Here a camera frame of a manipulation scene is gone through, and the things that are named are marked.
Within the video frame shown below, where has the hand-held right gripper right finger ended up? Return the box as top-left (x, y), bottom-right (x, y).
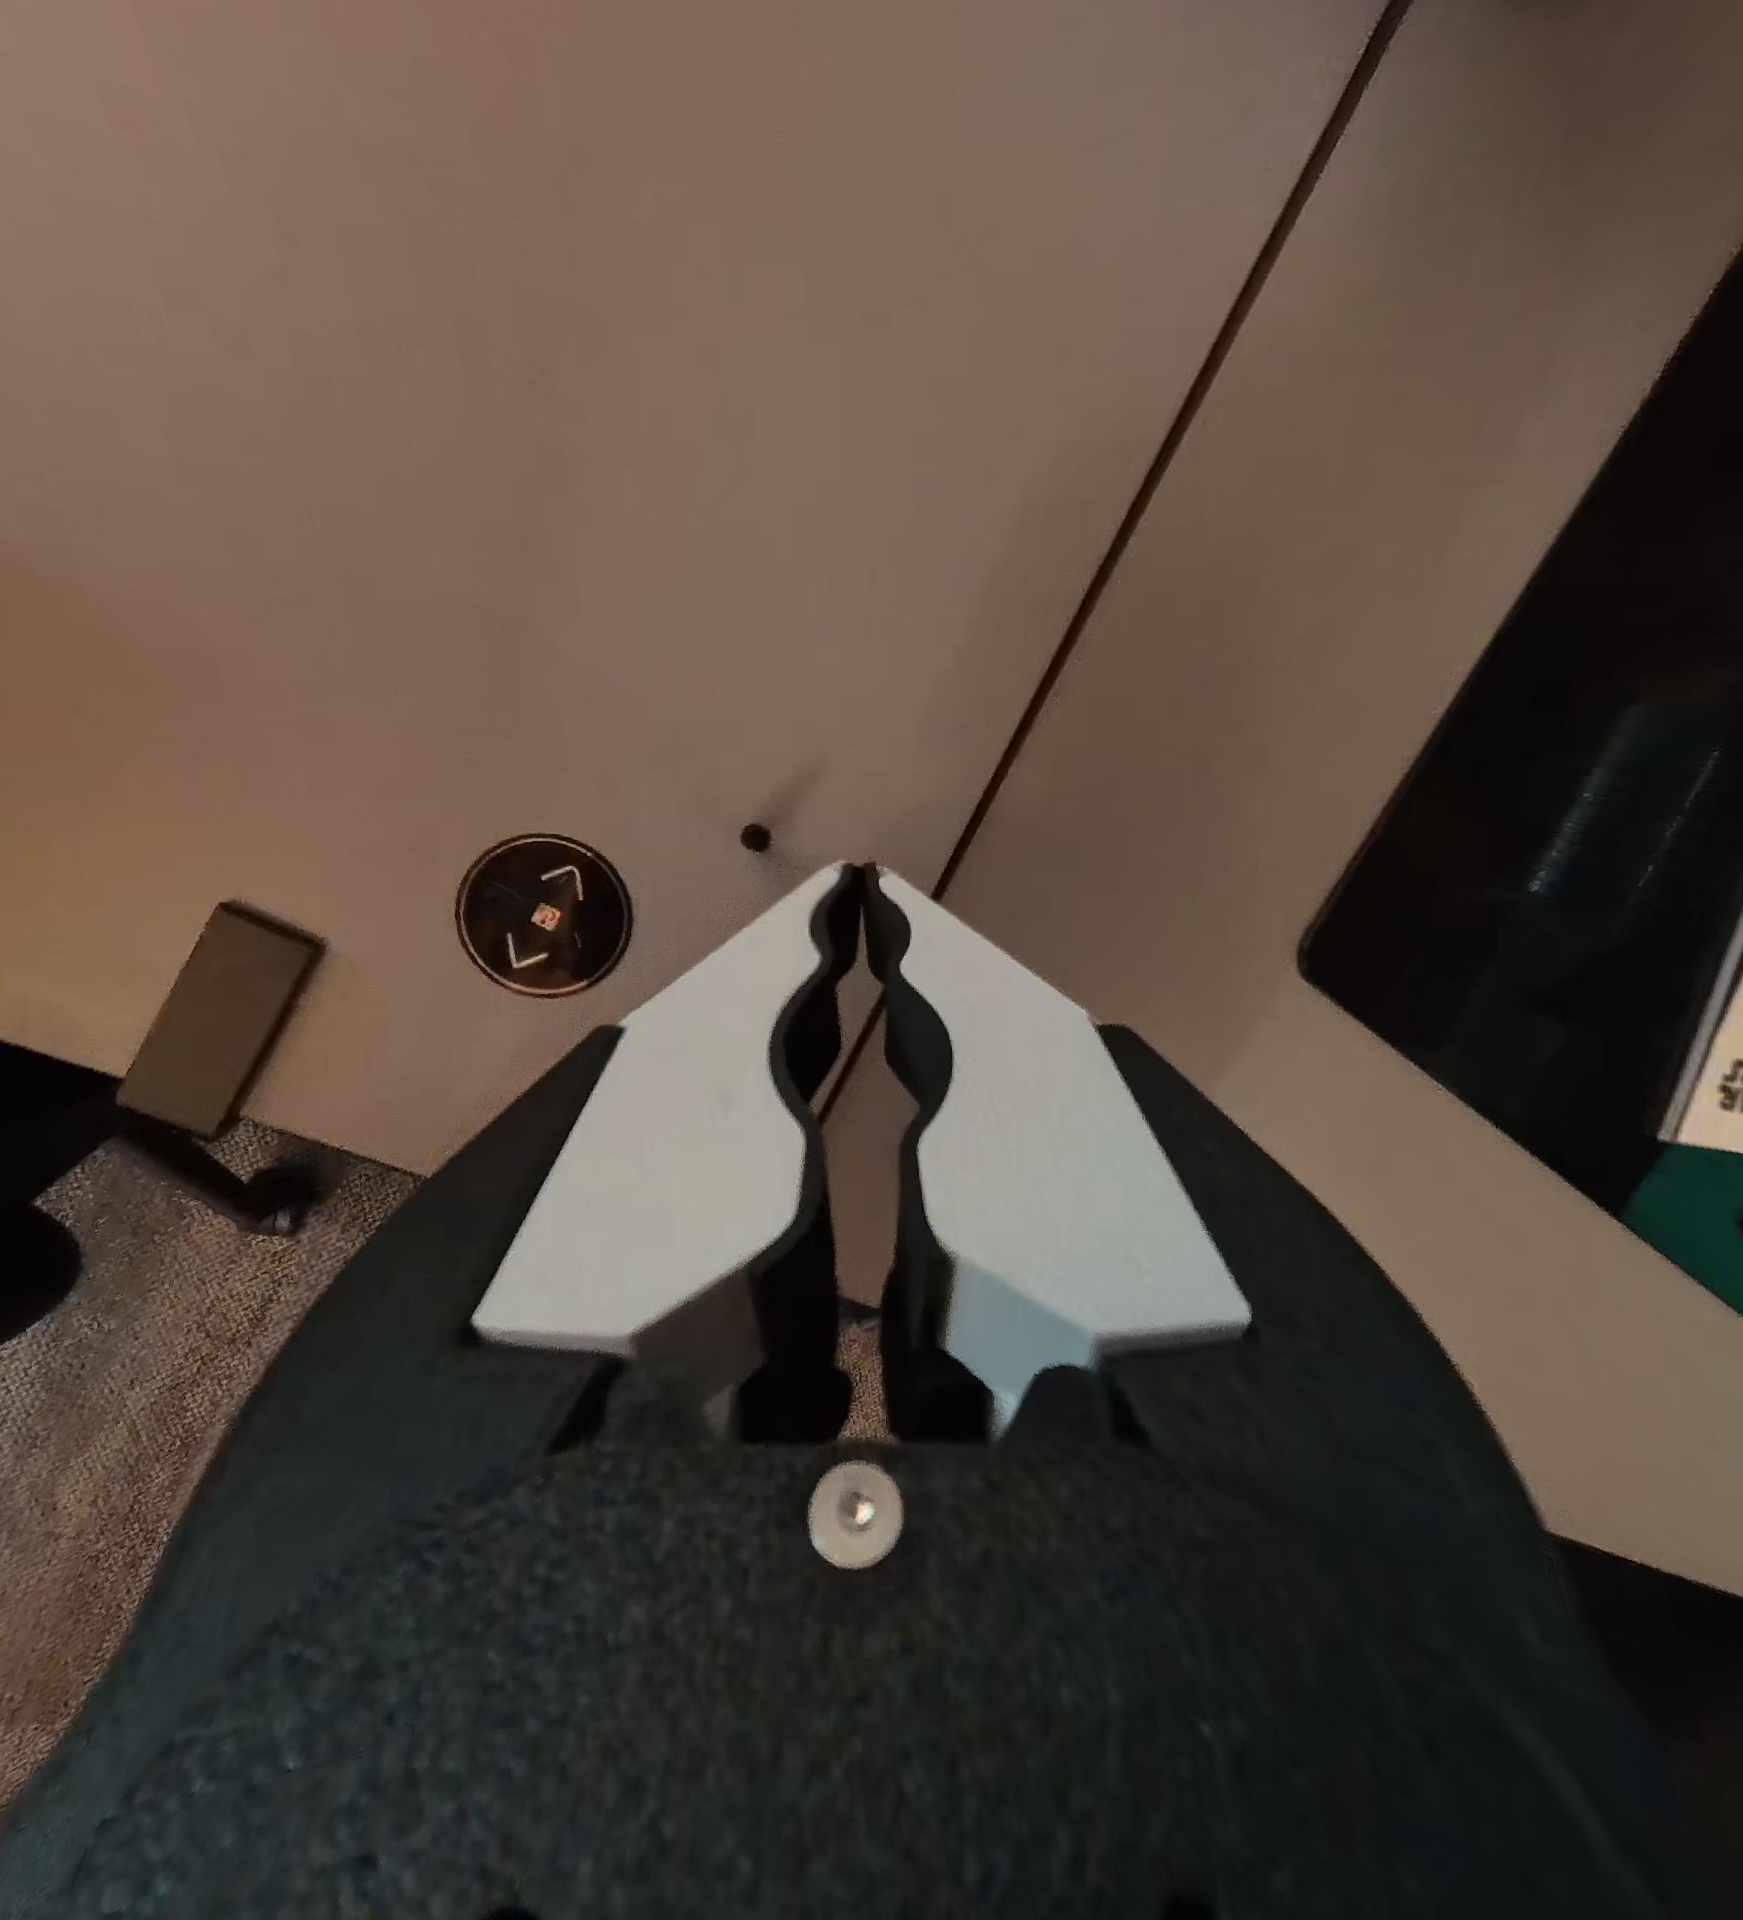
top-left (866, 862), bottom-right (1255, 1424)

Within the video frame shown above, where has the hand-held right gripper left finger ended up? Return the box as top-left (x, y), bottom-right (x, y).
top-left (470, 862), bottom-right (861, 1359)

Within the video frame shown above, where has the round black desk grommet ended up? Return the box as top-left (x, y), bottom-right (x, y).
top-left (453, 832), bottom-right (635, 999)

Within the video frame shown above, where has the grey desk control panel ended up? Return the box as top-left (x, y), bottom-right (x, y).
top-left (112, 901), bottom-right (327, 1143)

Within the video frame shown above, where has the green plastic bin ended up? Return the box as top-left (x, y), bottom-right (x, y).
top-left (1621, 1141), bottom-right (1743, 1359)

